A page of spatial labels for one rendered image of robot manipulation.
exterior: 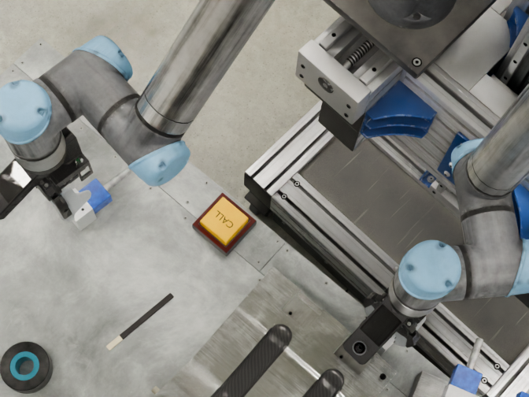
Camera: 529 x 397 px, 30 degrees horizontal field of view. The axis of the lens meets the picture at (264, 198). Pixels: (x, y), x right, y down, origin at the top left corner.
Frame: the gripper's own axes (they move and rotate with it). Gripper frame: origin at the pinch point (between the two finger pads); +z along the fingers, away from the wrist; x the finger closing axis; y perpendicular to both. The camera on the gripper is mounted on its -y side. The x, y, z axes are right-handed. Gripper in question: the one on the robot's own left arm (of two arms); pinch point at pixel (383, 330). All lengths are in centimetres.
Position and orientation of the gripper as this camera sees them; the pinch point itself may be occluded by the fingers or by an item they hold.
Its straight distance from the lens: 165.4
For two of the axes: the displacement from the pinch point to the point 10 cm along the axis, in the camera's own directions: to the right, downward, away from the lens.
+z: -0.3, 3.3, 9.4
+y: 7.1, -6.6, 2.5
